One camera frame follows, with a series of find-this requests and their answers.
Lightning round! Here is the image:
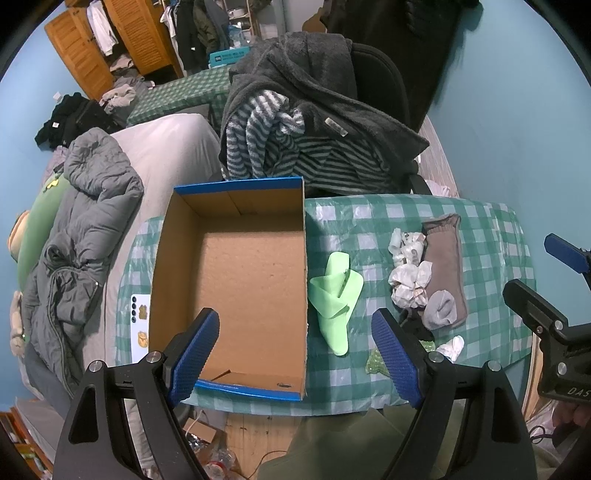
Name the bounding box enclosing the green patterned sock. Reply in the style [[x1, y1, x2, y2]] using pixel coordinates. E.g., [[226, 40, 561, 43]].
[[366, 340, 437, 377]]

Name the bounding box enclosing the black sock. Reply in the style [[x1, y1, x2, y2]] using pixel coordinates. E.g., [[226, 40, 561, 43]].
[[399, 309, 435, 342]]

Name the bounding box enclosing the small white sock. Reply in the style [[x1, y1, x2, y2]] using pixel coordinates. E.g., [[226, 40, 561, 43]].
[[436, 335, 465, 363]]

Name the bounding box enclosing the grey sock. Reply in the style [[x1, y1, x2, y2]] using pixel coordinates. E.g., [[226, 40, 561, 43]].
[[422, 290, 458, 331]]

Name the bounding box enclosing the white patterned cloth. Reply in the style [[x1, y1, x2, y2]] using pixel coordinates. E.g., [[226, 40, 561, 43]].
[[388, 228, 433, 309]]

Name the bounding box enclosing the light green cloth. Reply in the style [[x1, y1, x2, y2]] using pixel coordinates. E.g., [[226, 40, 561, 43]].
[[308, 252, 365, 357]]

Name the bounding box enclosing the grey brown fleece pouch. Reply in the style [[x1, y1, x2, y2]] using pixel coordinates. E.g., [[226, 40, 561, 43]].
[[423, 213, 468, 328]]

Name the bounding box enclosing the person right hand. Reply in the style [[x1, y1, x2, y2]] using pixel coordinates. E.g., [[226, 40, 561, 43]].
[[552, 402, 591, 428]]

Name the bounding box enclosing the white phone with stickers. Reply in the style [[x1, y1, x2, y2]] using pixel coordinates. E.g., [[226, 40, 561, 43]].
[[129, 293, 150, 363]]

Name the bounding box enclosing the green checkered tablecloth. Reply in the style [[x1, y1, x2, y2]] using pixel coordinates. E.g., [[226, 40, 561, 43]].
[[112, 193, 537, 417]]

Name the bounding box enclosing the blue cardboard box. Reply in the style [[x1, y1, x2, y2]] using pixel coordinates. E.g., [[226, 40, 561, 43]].
[[147, 177, 308, 402]]

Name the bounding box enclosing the grey puffer jacket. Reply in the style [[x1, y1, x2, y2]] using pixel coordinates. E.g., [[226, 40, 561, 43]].
[[21, 127, 144, 396]]

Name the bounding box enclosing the green plush pillow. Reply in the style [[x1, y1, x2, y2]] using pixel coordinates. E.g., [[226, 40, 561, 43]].
[[7, 174, 69, 291]]

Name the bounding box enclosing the grey bed mattress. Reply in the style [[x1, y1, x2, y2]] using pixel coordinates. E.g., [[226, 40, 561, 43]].
[[41, 112, 223, 407]]

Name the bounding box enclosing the far green checkered table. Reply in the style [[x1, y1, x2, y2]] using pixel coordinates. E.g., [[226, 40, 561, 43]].
[[126, 65, 230, 132]]

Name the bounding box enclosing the black clothes pile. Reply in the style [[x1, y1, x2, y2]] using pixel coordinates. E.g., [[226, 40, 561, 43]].
[[35, 93, 122, 150]]

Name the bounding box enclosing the black office chair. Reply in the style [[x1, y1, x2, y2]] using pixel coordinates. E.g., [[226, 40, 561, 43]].
[[351, 42, 435, 197]]

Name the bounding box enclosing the dark hanging jacket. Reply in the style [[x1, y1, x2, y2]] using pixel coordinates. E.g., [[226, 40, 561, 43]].
[[321, 0, 480, 131]]

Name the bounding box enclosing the teal box on table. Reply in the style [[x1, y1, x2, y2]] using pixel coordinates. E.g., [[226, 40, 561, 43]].
[[208, 46, 250, 68]]

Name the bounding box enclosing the dark grey fleece robe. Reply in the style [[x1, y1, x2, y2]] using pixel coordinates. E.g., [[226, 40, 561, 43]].
[[221, 32, 429, 193]]

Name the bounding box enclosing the wooden louvered wardrobe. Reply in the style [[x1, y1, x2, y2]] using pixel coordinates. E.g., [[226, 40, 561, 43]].
[[45, 0, 182, 100]]

